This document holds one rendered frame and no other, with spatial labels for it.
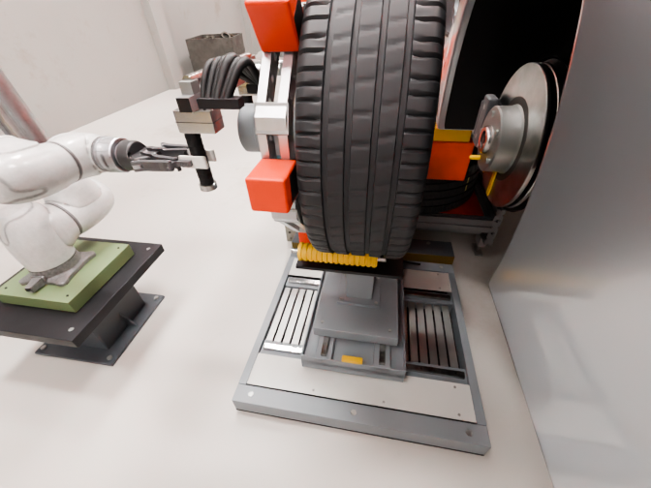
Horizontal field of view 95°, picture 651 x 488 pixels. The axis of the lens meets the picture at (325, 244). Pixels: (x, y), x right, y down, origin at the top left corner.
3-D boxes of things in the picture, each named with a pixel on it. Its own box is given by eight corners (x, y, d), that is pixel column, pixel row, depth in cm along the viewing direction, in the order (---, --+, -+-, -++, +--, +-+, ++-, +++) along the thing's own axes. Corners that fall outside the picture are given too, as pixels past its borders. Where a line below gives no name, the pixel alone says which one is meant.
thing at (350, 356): (402, 383, 104) (406, 369, 98) (302, 368, 109) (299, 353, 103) (400, 280, 142) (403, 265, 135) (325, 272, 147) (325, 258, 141)
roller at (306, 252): (385, 272, 90) (387, 259, 86) (290, 262, 95) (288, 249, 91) (385, 259, 94) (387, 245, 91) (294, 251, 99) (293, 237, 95)
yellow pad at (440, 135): (469, 142, 115) (473, 129, 112) (431, 140, 117) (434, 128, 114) (463, 130, 126) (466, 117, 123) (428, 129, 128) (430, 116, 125)
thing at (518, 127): (502, 232, 77) (581, 127, 50) (470, 230, 78) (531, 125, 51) (487, 147, 93) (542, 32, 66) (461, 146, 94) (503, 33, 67)
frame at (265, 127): (303, 271, 78) (274, 4, 43) (279, 268, 79) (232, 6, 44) (335, 175, 119) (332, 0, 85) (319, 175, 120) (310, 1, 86)
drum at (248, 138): (316, 166, 80) (312, 110, 71) (241, 162, 84) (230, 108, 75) (325, 145, 91) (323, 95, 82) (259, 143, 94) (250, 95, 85)
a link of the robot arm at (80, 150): (129, 167, 85) (91, 185, 75) (82, 165, 88) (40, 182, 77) (113, 128, 79) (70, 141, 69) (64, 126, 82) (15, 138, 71)
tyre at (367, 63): (440, 214, 39) (455, -146, 52) (266, 201, 42) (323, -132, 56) (394, 274, 102) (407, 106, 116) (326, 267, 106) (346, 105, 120)
